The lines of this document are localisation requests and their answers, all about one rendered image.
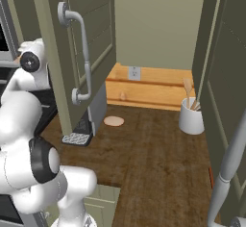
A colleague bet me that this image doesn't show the white utensil pot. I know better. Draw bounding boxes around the white utensil pot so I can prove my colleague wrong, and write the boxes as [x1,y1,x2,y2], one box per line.
[178,96,206,136]

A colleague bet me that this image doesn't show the olive green cabinet door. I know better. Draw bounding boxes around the olive green cabinet door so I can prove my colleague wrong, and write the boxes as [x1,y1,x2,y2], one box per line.
[32,0,117,138]
[191,0,246,227]

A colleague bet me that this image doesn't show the olive green lower cupboard door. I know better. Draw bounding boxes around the olive green lower cupboard door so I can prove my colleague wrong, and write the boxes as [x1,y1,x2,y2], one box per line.
[43,184,122,227]

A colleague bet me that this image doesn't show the grey coffee machine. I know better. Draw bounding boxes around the grey coffee machine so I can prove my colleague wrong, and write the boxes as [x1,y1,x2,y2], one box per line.
[61,82,108,148]

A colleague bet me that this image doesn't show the grey microwave oven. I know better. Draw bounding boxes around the grey microwave oven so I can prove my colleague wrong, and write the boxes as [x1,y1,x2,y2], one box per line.
[0,0,22,63]

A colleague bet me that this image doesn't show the black stove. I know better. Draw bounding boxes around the black stove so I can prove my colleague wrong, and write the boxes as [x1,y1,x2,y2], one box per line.
[0,61,60,137]

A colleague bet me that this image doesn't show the wooden spatula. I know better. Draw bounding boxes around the wooden spatula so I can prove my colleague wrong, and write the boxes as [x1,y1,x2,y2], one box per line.
[182,77,194,111]

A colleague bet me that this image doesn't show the grey wall outlet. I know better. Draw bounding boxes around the grey wall outlet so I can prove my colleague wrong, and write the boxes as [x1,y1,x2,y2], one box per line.
[127,65,142,82]

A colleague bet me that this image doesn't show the round pale coaster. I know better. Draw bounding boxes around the round pale coaster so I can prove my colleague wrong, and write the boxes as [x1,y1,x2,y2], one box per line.
[103,114,126,128]

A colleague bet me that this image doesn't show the small orange object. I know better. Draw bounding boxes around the small orange object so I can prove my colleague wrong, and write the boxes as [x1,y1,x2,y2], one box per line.
[208,166,215,188]

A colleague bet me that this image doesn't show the wooden spoon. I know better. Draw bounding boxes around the wooden spoon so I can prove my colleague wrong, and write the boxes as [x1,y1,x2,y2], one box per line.
[190,98,202,112]

